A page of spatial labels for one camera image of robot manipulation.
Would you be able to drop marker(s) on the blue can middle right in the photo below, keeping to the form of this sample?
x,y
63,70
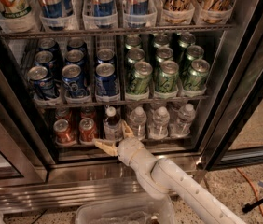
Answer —
x,y
105,56

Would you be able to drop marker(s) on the green can middle centre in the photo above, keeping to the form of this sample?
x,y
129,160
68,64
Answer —
x,y
164,54

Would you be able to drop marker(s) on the blue can back left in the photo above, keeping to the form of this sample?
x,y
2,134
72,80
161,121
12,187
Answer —
x,y
49,44

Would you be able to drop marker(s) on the blue can front left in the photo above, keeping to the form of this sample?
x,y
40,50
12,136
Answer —
x,y
43,83

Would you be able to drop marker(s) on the clear plastic bin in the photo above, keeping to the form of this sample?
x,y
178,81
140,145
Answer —
x,y
133,209

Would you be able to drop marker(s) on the red soda can front left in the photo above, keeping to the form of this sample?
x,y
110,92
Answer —
x,y
65,135

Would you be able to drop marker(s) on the dark drink bottle white cap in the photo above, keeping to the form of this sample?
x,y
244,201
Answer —
x,y
112,124

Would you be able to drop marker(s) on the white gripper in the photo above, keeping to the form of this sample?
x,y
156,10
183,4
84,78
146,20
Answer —
x,y
129,149

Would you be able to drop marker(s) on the blue can back centre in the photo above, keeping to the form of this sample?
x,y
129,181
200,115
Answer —
x,y
76,43

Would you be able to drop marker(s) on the blue can front middle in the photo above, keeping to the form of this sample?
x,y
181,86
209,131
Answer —
x,y
74,81

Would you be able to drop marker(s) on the clear water bottle middle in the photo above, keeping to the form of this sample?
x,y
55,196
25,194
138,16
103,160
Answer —
x,y
158,127

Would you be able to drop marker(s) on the clear water bottle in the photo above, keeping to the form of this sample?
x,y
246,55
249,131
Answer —
x,y
137,121
158,127
181,120

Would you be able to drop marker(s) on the red soda can back right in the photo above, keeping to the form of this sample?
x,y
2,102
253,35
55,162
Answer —
x,y
88,112

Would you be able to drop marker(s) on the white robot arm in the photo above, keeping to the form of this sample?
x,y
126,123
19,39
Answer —
x,y
158,176

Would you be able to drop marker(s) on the blue can front right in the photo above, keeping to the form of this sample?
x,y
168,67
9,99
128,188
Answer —
x,y
106,81

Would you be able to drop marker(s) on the green can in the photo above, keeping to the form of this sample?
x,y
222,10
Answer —
x,y
139,78
185,40
164,54
133,42
166,80
192,52
196,75
134,55
160,40

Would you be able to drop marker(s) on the blue can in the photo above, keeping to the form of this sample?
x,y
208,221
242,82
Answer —
x,y
106,81
49,44
75,57
47,59
105,56
74,81
76,43
43,83

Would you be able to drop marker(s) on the black stand leg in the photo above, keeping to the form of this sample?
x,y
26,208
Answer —
x,y
250,206

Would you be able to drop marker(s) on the green can back left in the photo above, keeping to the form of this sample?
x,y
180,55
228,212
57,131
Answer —
x,y
133,42

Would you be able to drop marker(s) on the blue can middle left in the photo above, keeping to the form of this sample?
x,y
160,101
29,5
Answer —
x,y
47,59

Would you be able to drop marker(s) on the green can front right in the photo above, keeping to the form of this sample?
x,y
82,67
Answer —
x,y
196,75

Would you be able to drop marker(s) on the green can front middle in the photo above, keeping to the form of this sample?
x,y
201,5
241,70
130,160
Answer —
x,y
166,80

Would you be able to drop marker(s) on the red soda can front right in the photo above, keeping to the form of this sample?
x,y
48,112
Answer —
x,y
87,131

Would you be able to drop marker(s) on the clear water bottle left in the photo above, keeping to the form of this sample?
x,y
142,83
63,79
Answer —
x,y
137,121

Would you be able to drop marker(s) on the red bull can left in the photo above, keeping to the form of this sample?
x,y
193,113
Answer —
x,y
56,8

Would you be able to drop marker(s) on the red soda can back left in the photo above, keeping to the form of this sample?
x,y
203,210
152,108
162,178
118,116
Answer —
x,y
64,113

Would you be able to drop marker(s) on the red soda can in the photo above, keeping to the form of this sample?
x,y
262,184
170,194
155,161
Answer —
x,y
87,131
88,112
64,113
65,135

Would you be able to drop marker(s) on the green can middle left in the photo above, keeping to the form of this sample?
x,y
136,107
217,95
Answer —
x,y
134,55

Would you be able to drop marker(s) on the clear water bottle right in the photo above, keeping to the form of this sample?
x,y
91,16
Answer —
x,y
181,120

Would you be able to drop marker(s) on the green can back centre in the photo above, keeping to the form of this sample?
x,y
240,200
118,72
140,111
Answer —
x,y
160,40

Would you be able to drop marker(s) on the green can middle right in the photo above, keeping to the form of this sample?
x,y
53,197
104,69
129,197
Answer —
x,y
192,52

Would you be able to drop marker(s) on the blue can middle centre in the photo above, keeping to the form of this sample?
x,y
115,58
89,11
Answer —
x,y
75,57

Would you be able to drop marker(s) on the stainless steel fridge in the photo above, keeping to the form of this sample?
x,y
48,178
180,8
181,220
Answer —
x,y
36,174

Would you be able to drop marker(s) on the green can front left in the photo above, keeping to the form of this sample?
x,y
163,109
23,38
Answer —
x,y
139,78

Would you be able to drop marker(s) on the green can back right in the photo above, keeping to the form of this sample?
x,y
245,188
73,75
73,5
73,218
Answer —
x,y
185,40

